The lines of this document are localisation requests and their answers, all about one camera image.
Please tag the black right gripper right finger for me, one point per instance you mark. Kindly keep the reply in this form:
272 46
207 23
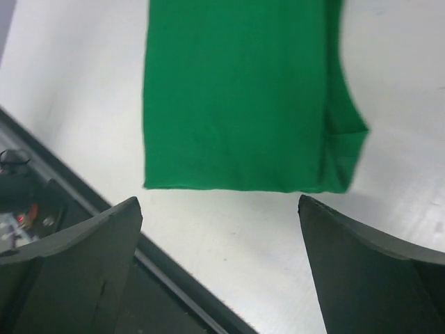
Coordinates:
368 281

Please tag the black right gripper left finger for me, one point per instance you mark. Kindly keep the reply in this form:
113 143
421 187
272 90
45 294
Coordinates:
71 281

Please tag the green t-shirt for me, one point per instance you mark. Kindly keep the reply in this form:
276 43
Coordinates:
248 96

